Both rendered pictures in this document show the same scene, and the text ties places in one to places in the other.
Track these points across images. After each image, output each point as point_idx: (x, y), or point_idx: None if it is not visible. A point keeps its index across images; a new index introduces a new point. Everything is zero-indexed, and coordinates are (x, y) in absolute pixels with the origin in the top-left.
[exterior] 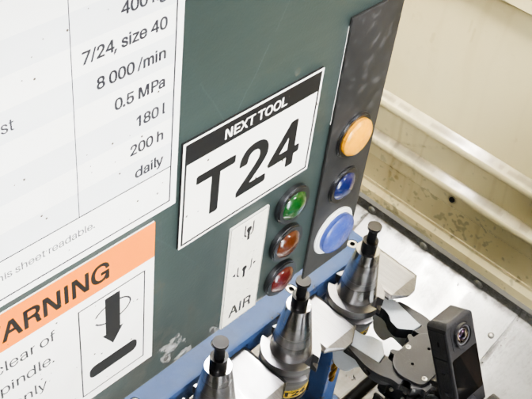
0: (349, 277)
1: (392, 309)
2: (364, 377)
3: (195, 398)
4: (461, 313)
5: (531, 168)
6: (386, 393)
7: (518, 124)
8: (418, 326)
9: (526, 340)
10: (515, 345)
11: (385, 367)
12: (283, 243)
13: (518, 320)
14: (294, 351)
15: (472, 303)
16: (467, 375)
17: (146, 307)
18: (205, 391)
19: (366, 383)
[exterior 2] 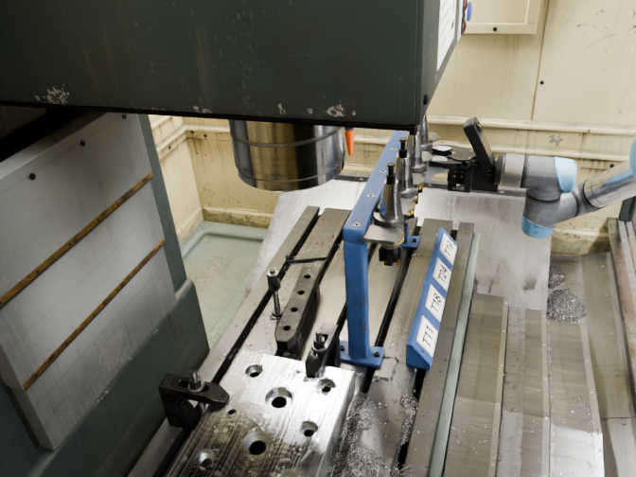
0: (417, 131)
1: (435, 147)
2: (414, 226)
3: (397, 179)
4: (473, 117)
5: (435, 110)
6: (452, 181)
7: None
8: (450, 148)
9: (464, 198)
10: (461, 202)
11: (451, 161)
12: (466, 1)
13: (455, 192)
14: (418, 158)
15: (432, 195)
16: (486, 146)
17: (455, 3)
18: (401, 169)
19: (414, 233)
